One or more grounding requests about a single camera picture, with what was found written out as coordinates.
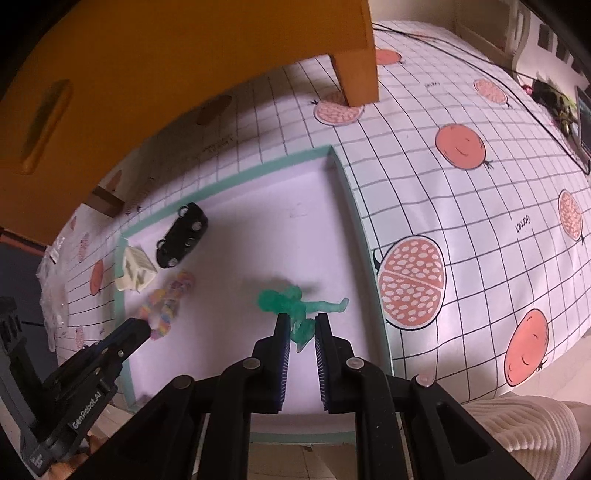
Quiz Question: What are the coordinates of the green plastic toy figure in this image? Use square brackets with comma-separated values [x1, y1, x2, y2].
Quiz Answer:
[257, 285, 349, 353]

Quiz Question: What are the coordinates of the pastel colourful bead toy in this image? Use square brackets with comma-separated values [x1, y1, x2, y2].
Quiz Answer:
[136, 270, 194, 340]

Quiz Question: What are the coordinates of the cream plastic toy block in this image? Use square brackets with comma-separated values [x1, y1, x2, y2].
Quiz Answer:
[114, 246, 157, 293]

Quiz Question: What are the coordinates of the clear plastic bag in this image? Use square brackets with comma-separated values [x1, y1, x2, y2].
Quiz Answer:
[36, 236, 69, 353]

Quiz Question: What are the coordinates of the white ribbed fabric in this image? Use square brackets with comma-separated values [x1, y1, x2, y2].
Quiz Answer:
[464, 393, 590, 479]

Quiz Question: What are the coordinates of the black toy car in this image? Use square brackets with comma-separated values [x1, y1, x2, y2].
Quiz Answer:
[155, 202, 208, 269]

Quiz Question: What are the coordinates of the white tray with teal rim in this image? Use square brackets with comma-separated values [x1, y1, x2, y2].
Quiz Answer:
[111, 144, 394, 446]

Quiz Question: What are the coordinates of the wooden lower drawer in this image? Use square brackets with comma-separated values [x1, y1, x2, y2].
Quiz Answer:
[1, 1, 375, 244]

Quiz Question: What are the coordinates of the wooden nightstand cabinet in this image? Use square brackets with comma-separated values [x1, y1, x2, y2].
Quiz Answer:
[83, 49, 379, 218]

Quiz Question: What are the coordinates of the clutter of toys pile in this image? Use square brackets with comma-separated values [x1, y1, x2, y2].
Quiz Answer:
[521, 75, 591, 163]

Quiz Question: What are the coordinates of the white bookshelf rack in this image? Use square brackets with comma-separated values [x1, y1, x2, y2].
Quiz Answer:
[455, 0, 531, 68]

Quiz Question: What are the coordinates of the black cable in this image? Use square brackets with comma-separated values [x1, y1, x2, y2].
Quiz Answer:
[370, 20, 591, 176]

